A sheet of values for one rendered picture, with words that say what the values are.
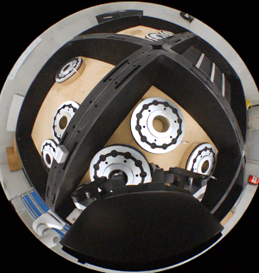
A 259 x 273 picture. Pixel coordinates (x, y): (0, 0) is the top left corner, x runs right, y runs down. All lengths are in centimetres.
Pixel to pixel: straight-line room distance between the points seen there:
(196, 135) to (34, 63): 314
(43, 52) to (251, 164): 602
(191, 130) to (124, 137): 15
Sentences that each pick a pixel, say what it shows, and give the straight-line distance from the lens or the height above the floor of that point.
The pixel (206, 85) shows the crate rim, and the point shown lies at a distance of 16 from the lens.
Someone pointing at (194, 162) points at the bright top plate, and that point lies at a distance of 21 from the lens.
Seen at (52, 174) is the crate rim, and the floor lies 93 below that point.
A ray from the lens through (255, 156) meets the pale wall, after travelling 326.
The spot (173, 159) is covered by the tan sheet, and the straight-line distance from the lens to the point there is 21.
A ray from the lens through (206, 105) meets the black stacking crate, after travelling 18.
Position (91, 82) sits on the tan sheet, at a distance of 26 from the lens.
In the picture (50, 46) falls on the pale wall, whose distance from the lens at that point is 316.
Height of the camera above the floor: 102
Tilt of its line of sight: 87 degrees down
